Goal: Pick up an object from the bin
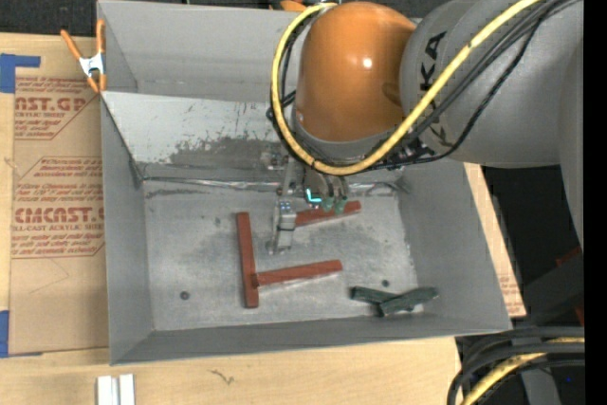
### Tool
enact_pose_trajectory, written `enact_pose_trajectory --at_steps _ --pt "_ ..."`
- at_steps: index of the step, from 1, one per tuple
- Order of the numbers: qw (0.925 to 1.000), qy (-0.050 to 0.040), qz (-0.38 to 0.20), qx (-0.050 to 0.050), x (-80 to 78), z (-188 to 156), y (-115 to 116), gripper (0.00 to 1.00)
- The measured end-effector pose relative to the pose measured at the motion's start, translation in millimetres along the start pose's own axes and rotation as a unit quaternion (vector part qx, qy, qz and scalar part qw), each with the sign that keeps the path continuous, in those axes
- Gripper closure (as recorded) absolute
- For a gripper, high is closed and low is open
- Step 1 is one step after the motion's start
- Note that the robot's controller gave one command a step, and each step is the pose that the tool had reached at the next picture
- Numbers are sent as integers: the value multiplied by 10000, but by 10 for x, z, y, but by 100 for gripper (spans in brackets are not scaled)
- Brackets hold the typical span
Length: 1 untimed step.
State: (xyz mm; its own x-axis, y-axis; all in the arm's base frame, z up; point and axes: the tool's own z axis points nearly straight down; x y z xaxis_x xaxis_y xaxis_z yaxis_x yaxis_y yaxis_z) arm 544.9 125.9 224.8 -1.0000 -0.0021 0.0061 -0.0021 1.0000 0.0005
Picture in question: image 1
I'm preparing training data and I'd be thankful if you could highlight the brown cardboard board red print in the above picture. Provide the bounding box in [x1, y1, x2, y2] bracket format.
[0, 31, 527, 359]

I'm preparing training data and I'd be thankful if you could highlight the dark green flat block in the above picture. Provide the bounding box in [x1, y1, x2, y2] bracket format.
[377, 285, 440, 319]

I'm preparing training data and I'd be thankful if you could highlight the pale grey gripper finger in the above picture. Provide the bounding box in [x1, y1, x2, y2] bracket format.
[266, 199, 284, 256]
[277, 200, 299, 254]

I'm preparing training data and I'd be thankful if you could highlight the red-brown flat block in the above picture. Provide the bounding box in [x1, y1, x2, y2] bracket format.
[293, 199, 362, 229]
[235, 211, 261, 310]
[254, 259, 344, 288]

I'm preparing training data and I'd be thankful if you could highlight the grey metal bin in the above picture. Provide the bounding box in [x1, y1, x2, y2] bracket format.
[96, 0, 514, 366]

